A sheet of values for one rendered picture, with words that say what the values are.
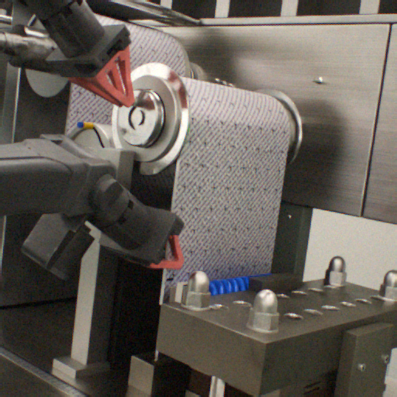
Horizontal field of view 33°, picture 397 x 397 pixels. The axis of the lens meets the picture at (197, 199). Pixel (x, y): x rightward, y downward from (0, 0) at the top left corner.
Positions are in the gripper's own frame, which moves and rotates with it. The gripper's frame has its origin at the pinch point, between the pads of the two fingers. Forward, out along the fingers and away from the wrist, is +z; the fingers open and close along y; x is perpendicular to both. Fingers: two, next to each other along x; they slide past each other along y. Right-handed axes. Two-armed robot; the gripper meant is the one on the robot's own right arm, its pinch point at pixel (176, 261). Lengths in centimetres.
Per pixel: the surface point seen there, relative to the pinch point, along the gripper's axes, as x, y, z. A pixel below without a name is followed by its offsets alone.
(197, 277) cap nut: -2.1, 7.5, -3.4
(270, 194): 17.5, 0.2, 11.6
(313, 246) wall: 98, -140, 248
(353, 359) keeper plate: -1.7, 21.8, 13.1
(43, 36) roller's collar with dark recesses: 22.4, -28.5, -18.3
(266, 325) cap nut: -4.2, 17.7, -1.1
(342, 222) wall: 113, -124, 239
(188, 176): 9.9, 0.3, -5.6
